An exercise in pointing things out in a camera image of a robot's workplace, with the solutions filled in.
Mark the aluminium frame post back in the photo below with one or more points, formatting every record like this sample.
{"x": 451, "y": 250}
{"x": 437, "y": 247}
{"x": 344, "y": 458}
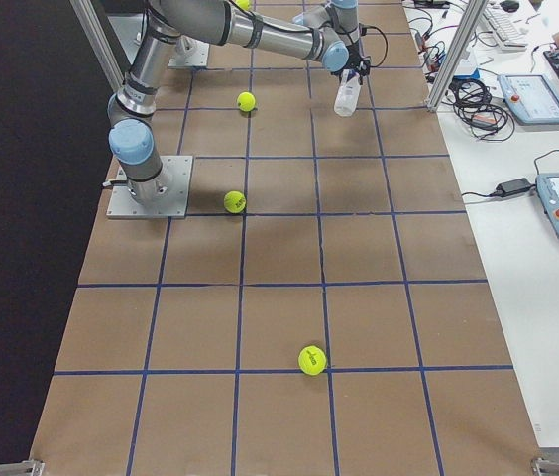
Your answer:
{"x": 103, "y": 40}

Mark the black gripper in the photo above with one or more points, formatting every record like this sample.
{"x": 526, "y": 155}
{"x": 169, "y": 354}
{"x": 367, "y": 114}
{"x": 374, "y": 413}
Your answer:
{"x": 357, "y": 62}

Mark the aluminium frame post right side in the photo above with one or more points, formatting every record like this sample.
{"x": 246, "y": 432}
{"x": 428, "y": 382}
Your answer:
{"x": 466, "y": 27}

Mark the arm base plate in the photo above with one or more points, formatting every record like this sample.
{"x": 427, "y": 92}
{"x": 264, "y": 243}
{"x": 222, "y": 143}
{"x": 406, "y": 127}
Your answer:
{"x": 162, "y": 197}
{"x": 189, "y": 53}

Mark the clear Wilson tennis ball can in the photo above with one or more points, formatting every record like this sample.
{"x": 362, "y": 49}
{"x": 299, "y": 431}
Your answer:
{"x": 348, "y": 93}

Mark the tennis ball at table centre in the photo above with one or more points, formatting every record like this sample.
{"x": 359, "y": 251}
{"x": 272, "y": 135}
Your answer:
{"x": 234, "y": 201}

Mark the far teach pendant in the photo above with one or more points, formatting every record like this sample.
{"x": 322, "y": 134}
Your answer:
{"x": 531, "y": 98}

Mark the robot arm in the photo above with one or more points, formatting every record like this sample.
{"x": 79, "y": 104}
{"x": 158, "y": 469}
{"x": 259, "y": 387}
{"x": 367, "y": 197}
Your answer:
{"x": 341, "y": 16}
{"x": 327, "y": 33}

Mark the white keyboard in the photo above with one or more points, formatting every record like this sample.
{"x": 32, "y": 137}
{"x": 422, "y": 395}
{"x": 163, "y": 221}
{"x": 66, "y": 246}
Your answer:
{"x": 504, "y": 31}

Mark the tennis ball near tape curl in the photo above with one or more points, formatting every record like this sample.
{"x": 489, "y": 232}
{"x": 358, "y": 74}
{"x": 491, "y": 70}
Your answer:
{"x": 312, "y": 360}

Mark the black power brick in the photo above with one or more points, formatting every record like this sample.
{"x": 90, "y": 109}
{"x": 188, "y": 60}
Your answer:
{"x": 513, "y": 187}

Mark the aluminium frame post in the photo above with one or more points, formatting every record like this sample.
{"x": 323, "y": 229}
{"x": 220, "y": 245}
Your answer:
{"x": 466, "y": 27}
{"x": 103, "y": 40}

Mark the tennis ball near base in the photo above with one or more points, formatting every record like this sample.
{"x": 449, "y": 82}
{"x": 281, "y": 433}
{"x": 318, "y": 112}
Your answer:
{"x": 243, "y": 4}
{"x": 246, "y": 101}

